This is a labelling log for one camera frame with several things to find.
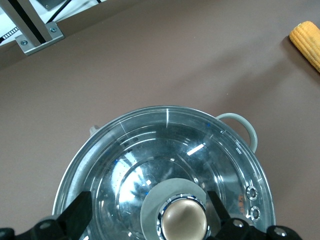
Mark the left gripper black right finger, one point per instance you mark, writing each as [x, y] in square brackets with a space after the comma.
[240, 231]

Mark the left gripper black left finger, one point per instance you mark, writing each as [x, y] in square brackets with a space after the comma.
[57, 228]

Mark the glass lid with bronze knob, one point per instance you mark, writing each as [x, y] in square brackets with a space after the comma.
[175, 150]

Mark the glass pot lid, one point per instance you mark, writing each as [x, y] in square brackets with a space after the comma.
[251, 132]

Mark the yellow corn cob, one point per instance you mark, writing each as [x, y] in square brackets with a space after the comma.
[307, 40]

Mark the brown table cover cloth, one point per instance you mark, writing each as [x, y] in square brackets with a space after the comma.
[150, 62]

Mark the grey metal mounting bracket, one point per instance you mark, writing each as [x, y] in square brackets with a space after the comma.
[42, 41]

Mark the aluminium profile post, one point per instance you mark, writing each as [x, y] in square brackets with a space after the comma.
[22, 17]

